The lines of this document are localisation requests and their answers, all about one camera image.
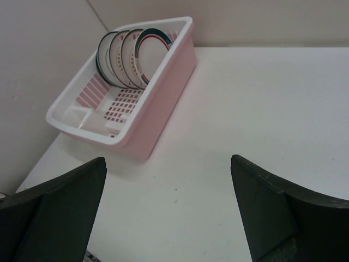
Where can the orange sunburst plate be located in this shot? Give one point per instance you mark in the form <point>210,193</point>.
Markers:
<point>116,60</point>
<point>128,59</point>

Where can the dark teal patterned plate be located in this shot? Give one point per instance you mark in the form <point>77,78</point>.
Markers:
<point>100,72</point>

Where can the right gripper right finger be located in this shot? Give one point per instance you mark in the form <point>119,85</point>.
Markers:
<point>284,221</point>

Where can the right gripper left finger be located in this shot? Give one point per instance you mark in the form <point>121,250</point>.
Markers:
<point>53,221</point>

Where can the white plate with flower emblem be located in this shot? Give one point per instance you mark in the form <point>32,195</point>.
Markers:
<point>104,59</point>

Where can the white plate green red rim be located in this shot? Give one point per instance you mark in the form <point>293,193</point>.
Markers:
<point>151,47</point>

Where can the pink plastic dish rack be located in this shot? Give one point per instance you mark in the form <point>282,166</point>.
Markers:
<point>121,119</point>

